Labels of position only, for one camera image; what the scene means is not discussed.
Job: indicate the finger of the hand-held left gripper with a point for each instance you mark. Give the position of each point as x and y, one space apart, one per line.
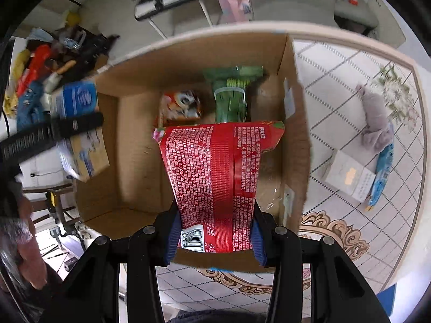
79 126

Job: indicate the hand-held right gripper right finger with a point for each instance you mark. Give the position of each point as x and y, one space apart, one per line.
258 242

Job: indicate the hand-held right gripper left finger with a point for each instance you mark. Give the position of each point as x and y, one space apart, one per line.
171 239

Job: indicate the blue and white carton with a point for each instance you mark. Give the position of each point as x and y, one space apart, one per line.
80 97

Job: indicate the brown cardboard box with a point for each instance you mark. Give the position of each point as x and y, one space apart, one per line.
134 175

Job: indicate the red snack packet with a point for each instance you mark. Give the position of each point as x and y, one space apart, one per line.
208 175

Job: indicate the person's left hand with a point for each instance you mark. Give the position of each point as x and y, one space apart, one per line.
32 252

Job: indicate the blue cloth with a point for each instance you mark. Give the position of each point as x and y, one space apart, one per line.
30 104

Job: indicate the red plastic packet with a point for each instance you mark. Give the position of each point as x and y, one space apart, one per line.
35 64

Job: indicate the yellow cloth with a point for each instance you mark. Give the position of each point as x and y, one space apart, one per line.
18 64

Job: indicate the orange snack packet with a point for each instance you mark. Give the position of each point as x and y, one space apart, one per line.
180 104

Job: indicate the white paper box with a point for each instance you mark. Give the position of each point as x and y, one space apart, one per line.
350 175

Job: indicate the green snack packet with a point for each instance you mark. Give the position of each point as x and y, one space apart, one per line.
230 104

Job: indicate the blue patterned pouch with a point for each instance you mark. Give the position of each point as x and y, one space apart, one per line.
384 165

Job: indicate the grey plush toy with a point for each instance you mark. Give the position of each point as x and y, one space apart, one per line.
377 117

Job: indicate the patterned table mat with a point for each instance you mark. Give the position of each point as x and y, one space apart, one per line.
336 80

